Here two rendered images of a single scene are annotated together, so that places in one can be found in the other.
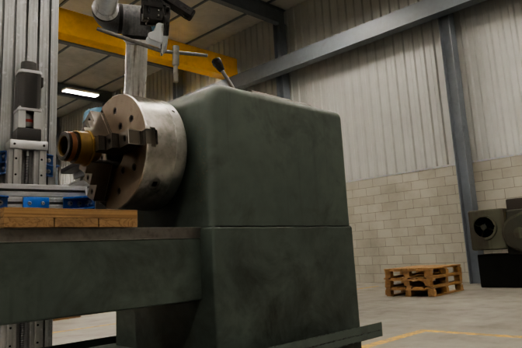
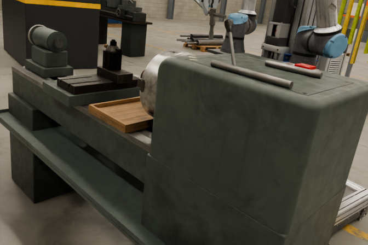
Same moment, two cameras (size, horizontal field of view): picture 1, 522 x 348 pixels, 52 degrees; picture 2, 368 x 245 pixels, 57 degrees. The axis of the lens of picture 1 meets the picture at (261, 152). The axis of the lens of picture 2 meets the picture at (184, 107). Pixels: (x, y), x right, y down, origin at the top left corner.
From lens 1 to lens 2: 192 cm
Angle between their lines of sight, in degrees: 91
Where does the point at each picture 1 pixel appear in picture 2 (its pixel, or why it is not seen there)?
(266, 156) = (191, 124)
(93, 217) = (110, 121)
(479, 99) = not seen: outside the picture
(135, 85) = (317, 10)
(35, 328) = not seen: hidden behind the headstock
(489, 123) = not seen: outside the picture
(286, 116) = (220, 93)
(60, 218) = (101, 116)
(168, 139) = (149, 89)
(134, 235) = (126, 136)
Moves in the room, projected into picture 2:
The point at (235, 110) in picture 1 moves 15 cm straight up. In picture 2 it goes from (172, 80) to (177, 36)
